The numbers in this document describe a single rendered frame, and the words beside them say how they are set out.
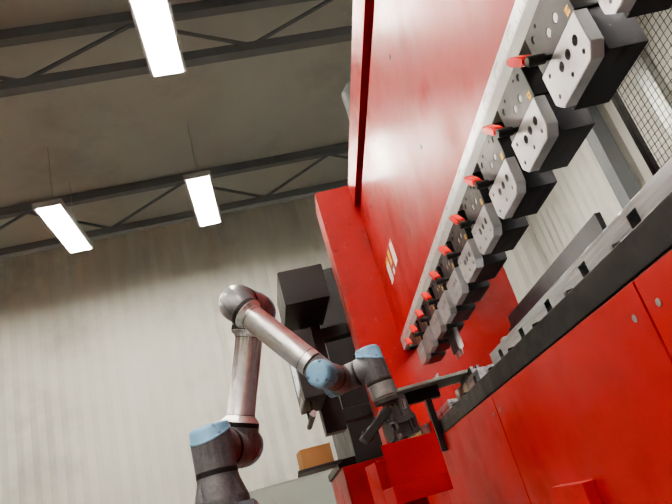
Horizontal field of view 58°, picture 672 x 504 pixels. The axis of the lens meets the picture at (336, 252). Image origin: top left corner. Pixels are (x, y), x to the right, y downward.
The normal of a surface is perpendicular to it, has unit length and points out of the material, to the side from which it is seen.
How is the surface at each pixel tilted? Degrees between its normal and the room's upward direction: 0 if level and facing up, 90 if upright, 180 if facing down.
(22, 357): 90
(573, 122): 90
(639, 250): 90
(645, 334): 90
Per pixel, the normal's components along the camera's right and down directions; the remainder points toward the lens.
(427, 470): 0.22, -0.44
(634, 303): -0.97, 0.24
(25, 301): -0.11, -0.37
